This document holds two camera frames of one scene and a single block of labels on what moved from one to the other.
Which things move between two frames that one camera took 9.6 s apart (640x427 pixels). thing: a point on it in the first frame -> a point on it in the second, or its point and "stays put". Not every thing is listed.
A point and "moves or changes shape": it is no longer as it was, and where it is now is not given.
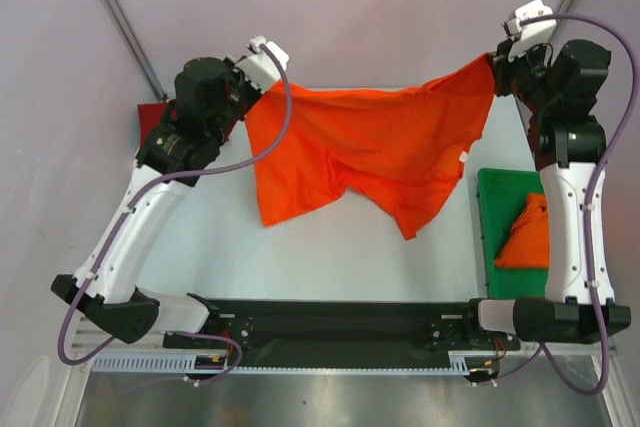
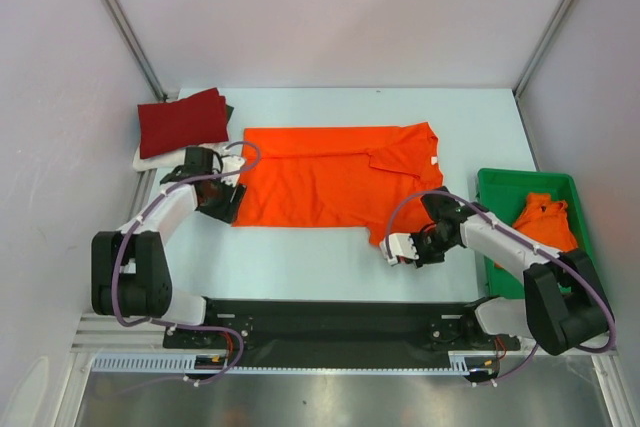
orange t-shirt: x=403 y=144 moves or changes shape
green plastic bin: x=501 y=195 stays put
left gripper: x=235 y=73 -> x=228 y=210
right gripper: x=503 y=73 -> x=422 y=249
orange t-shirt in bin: x=528 y=242 stays put
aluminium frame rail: x=87 y=336 stays put
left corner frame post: x=120 y=12 stays put
